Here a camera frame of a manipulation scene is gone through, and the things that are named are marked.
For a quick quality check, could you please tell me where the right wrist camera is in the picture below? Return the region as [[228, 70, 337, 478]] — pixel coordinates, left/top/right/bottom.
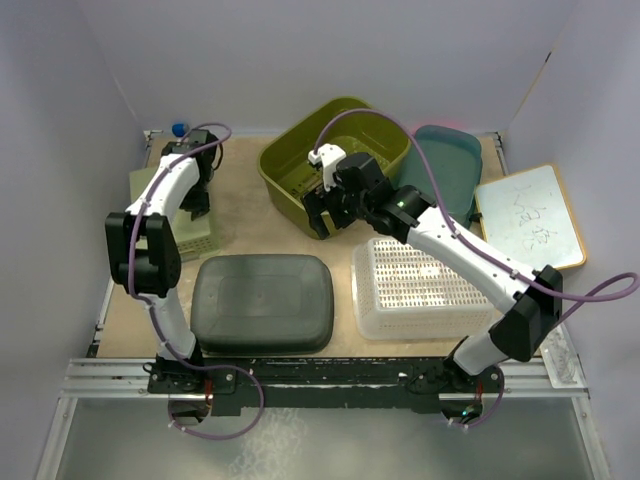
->
[[307, 144, 346, 192]]

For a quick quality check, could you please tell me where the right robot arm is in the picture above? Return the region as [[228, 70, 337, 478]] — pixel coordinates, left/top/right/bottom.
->
[[302, 144, 563, 391]]

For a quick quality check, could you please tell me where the pale green perforated basket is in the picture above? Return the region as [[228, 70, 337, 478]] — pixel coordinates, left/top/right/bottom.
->
[[129, 167, 220, 262]]

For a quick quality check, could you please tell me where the white perforated basket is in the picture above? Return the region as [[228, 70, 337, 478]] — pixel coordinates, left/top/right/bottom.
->
[[351, 238, 497, 341]]

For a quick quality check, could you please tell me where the dark grey tub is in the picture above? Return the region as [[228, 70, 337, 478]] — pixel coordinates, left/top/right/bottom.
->
[[190, 254, 335, 356]]

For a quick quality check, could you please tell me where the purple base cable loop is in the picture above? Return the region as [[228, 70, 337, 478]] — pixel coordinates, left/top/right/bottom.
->
[[166, 364, 268, 441]]

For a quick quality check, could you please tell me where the blue bottle cap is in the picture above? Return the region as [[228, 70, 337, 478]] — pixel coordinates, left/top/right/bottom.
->
[[171, 122, 190, 138]]

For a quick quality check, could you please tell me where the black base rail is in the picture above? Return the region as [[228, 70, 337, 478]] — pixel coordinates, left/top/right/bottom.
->
[[143, 357, 504, 416]]

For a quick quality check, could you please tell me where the teal translucent tub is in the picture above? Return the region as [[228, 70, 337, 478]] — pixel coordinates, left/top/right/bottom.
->
[[393, 125, 482, 228]]

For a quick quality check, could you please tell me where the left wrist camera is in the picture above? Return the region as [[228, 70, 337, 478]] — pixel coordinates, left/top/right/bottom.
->
[[176, 129, 215, 152]]

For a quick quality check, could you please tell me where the small whiteboard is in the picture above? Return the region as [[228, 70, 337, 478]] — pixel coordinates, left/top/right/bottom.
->
[[475, 164, 587, 270]]

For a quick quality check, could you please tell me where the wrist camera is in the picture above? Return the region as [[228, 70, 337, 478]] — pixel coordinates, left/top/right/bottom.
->
[[176, 129, 215, 152], [307, 144, 346, 192]]

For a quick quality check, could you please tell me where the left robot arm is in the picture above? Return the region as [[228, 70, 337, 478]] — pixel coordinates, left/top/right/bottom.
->
[[105, 122, 232, 392]]

